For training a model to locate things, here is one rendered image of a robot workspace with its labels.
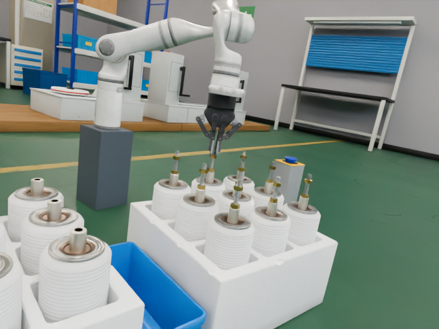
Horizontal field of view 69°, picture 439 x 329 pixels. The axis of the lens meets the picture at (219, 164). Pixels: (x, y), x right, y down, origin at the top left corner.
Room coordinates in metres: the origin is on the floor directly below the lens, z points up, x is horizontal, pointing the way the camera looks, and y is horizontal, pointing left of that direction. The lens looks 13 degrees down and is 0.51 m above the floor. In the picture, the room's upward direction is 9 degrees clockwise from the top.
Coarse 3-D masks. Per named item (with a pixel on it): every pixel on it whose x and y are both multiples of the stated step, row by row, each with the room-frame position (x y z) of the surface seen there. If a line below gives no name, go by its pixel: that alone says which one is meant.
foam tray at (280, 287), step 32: (160, 224) 0.69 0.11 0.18; (160, 256) 0.66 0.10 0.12; (192, 256) 0.57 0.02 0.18; (256, 256) 0.61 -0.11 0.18; (288, 256) 0.64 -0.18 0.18; (320, 256) 0.71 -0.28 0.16; (192, 288) 0.56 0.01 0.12; (224, 288) 0.51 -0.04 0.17; (256, 288) 0.56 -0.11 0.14; (288, 288) 0.64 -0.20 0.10; (320, 288) 0.73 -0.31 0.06; (224, 320) 0.52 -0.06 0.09; (256, 320) 0.58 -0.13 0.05; (288, 320) 0.66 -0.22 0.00
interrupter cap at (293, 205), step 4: (288, 204) 0.76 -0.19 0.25; (292, 204) 0.77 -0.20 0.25; (296, 204) 0.78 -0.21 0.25; (308, 204) 0.79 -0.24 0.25; (292, 208) 0.74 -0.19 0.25; (296, 208) 0.74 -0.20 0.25; (308, 208) 0.77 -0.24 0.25; (312, 208) 0.76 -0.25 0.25; (300, 212) 0.73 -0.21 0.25; (304, 212) 0.72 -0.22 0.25; (308, 212) 0.73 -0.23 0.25; (312, 212) 0.73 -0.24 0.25; (316, 212) 0.74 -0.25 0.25
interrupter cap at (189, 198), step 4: (184, 196) 0.70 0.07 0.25; (188, 196) 0.70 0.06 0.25; (192, 196) 0.71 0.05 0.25; (204, 196) 0.72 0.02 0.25; (208, 196) 0.72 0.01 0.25; (184, 200) 0.68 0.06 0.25; (188, 200) 0.68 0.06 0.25; (192, 200) 0.69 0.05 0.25; (204, 200) 0.70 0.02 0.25; (208, 200) 0.70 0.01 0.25; (212, 200) 0.70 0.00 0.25; (192, 204) 0.66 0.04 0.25; (196, 204) 0.66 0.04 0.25; (200, 204) 0.66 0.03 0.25; (204, 204) 0.67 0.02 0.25; (208, 204) 0.67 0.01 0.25; (212, 204) 0.68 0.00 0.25
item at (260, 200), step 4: (252, 192) 0.84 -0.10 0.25; (252, 196) 0.83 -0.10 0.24; (256, 196) 0.82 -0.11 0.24; (260, 196) 0.81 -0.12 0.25; (264, 196) 0.81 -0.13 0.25; (268, 196) 0.81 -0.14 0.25; (280, 196) 0.83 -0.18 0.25; (256, 200) 0.82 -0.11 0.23; (260, 200) 0.81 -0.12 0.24; (264, 200) 0.81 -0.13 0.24; (268, 200) 0.80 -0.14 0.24; (280, 200) 0.82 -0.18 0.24; (256, 204) 0.82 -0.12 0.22; (260, 204) 0.81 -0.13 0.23; (264, 204) 0.81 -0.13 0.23; (280, 204) 0.82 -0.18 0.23; (280, 208) 0.82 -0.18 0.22
